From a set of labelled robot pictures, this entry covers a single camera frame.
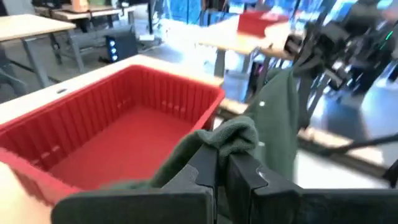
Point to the dark green garment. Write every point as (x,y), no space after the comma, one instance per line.
(276,124)

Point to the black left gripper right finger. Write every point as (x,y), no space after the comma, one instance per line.
(280,208)

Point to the red plastic bin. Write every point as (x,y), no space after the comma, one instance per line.
(109,140)

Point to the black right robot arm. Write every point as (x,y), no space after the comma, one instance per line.
(370,46)

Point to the background wooden desk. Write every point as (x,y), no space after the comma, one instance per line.
(28,26)

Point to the black computer tower blue lights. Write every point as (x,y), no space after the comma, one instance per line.
(121,45)

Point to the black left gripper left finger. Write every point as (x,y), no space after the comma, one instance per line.
(140,208)

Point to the small red background bin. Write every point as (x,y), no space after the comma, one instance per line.
(258,23)

